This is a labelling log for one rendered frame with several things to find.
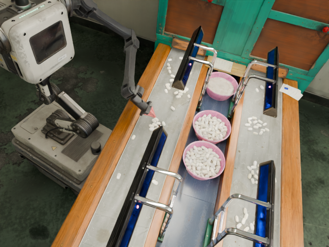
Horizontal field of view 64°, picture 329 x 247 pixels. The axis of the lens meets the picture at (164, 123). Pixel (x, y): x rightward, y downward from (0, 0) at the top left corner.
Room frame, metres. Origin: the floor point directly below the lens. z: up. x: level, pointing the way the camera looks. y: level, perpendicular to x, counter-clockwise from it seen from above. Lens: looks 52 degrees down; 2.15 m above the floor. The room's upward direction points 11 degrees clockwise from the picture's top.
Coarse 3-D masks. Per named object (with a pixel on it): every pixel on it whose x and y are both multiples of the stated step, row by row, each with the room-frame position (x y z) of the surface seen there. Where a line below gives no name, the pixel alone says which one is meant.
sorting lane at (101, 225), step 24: (168, 72) 1.62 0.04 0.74; (192, 72) 1.68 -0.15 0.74; (168, 96) 1.36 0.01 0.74; (144, 120) 1.10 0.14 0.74; (168, 120) 1.14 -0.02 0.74; (144, 144) 0.91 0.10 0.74; (168, 144) 0.94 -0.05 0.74; (120, 168) 0.71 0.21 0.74; (168, 168) 0.77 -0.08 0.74; (120, 192) 0.57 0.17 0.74; (96, 216) 0.42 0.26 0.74; (144, 216) 0.46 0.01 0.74; (96, 240) 0.30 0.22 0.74; (144, 240) 0.34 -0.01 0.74
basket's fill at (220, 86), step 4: (212, 80) 1.63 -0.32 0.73; (216, 80) 1.64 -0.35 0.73; (220, 80) 1.65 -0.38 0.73; (224, 80) 1.66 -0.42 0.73; (208, 84) 1.58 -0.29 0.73; (212, 84) 1.58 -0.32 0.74; (216, 84) 1.59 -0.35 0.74; (220, 84) 1.60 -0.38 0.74; (224, 84) 1.62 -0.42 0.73; (228, 84) 1.63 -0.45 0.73; (212, 88) 1.54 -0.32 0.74; (216, 88) 1.55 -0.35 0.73; (220, 88) 1.56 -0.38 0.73; (224, 88) 1.57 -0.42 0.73; (228, 88) 1.57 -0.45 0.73; (232, 88) 1.59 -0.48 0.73; (216, 92) 1.51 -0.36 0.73; (220, 92) 1.52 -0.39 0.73; (224, 92) 1.53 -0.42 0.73; (228, 92) 1.53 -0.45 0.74; (232, 92) 1.54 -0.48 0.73
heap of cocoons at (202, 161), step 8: (192, 152) 0.91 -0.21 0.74; (200, 152) 0.92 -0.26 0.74; (208, 152) 0.93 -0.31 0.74; (192, 160) 0.86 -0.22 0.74; (200, 160) 0.87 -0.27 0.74; (208, 160) 0.88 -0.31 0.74; (216, 160) 0.89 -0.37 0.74; (192, 168) 0.80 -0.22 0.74; (200, 168) 0.81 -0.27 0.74; (208, 168) 0.82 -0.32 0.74; (216, 168) 0.84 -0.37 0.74; (200, 176) 0.76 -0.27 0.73; (208, 176) 0.76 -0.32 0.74
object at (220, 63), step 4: (216, 60) 1.84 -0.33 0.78; (220, 60) 1.85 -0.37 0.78; (224, 60) 1.86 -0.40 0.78; (216, 64) 1.78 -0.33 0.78; (220, 64) 1.79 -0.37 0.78; (224, 64) 1.80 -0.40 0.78; (228, 64) 1.81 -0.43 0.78; (232, 64) 1.82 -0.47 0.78; (216, 68) 1.73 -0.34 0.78; (220, 68) 1.74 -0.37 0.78; (224, 68) 1.75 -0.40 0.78; (228, 68) 1.76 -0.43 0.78
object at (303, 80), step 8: (160, 40) 1.96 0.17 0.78; (168, 40) 1.95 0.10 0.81; (176, 48) 1.95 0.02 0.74; (216, 56) 1.89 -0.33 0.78; (224, 56) 1.88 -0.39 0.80; (232, 56) 1.87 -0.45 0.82; (288, 72) 1.80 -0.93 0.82; (296, 72) 1.80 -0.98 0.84; (296, 80) 1.79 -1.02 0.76; (304, 80) 1.79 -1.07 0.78; (304, 88) 1.78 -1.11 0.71
